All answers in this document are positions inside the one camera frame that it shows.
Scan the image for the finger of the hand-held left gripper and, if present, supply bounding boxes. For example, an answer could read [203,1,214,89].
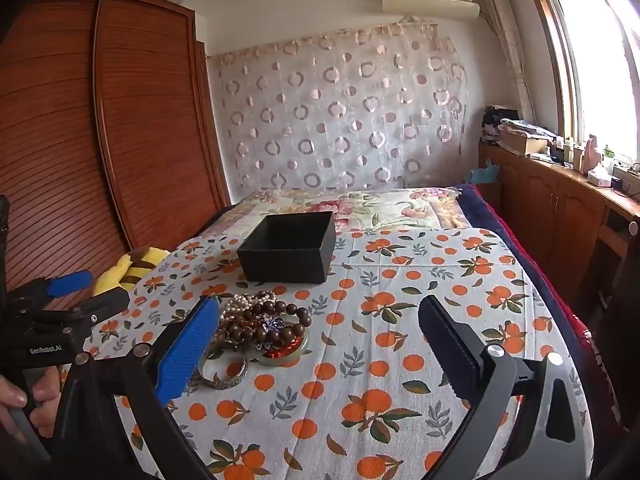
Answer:
[9,270,95,311]
[20,290,132,341]

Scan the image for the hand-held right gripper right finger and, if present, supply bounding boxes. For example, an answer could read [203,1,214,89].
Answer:
[418,295,588,480]

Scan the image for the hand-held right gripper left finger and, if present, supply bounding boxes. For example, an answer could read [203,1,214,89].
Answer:
[52,296,219,480]

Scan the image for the small brown bead bracelet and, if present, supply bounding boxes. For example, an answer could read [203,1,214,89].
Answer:
[216,317,273,353]

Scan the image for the carved silver bangle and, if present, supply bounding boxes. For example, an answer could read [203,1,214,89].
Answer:
[196,351,249,391]

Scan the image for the white pearl necklace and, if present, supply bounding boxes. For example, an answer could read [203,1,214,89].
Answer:
[218,290,281,328]

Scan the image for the pale green jade bangle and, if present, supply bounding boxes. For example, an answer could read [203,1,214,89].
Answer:
[252,332,311,365]

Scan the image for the dark wooden bead bracelet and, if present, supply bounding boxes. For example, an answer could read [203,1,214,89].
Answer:
[245,296,312,341]

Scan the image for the black cardboard box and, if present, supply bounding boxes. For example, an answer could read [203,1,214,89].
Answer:
[236,211,337,284]

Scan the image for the person's left hand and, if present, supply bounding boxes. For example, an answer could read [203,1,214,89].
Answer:
[0,366,65,443]

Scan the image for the yellow striped plush toy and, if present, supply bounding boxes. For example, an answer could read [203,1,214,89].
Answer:
[91,247,171,297]

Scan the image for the orange fruit print cloth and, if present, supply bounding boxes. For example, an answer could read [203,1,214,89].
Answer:
[60,227,596,480]

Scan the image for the navy blanket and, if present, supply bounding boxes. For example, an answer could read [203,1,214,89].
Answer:
[457,183,586,361]

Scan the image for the red blanket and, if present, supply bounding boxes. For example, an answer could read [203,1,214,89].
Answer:
[575,320,626,426]

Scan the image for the wooden slatted wardrobe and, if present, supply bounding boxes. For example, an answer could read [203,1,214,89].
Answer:
[0,0,231,311]

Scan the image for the wooden cabinet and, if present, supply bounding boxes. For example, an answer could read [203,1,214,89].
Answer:
[477,140,640,321]

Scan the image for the blue paper bag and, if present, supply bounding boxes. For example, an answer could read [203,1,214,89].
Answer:
[465,160,501,183]

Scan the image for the floral quilt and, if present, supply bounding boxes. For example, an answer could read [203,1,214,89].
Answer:
[200,187,466,241]

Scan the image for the pile of clothes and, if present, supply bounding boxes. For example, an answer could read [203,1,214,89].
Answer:
[482,105,561,148]

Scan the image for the white bottles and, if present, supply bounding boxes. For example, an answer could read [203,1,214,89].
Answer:
[562,137,586,168]

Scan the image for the pink figurine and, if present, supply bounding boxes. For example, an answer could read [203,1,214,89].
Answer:
[582,135,603,173]

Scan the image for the circle patterned sheer curtain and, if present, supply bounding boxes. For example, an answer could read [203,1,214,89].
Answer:
[207,17,468,206]

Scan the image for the bundled window curtain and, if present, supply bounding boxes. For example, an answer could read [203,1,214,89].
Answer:
[477,0,536,123]

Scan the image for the window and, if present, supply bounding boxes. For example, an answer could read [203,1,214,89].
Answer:
[520,0,640,161]

